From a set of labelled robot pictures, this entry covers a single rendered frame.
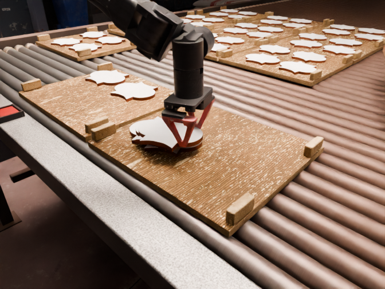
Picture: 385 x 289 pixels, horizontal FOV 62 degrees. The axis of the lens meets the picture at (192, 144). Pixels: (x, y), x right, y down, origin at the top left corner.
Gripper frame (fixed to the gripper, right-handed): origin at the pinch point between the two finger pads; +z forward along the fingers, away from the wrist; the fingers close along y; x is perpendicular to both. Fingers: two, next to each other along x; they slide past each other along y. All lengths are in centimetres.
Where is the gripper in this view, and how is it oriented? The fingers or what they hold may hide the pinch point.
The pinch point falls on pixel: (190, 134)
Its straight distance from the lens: 67.8
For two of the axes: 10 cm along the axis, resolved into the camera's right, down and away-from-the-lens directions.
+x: -9.2, -1.8, 3.4
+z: 0.2, 8.6, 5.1
